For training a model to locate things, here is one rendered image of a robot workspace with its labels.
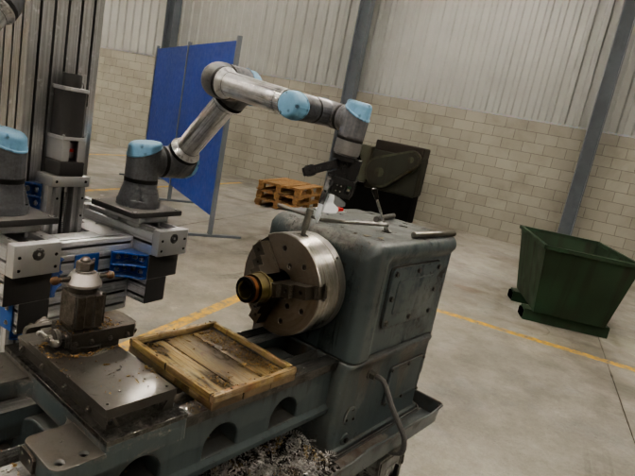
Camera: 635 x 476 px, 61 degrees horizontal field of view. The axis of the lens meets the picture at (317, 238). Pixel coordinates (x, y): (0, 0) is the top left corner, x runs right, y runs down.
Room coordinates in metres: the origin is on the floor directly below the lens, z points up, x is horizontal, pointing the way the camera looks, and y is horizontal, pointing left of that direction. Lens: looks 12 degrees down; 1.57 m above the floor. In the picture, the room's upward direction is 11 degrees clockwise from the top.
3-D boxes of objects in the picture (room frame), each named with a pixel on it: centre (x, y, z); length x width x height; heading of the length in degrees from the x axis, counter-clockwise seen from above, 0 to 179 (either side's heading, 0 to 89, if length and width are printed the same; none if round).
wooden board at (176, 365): (1.38, 0.22, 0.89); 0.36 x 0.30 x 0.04; 53
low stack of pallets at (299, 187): (9.79, 0.64, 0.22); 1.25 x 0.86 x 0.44; 162
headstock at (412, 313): (1.92, -0.17, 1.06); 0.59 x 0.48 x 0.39; 143
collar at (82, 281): (1.14, 0.50, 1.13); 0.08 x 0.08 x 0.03
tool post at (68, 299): (1.14, 0.49, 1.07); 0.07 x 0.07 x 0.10; 53
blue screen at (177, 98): (8.08, 2.35, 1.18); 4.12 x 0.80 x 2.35; 31
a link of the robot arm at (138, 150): (1.91, 0.66, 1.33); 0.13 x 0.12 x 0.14; 143
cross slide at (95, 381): (1.10, 0.45, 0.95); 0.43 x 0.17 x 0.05; 53
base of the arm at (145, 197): (1.90, 0.66, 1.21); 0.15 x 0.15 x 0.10
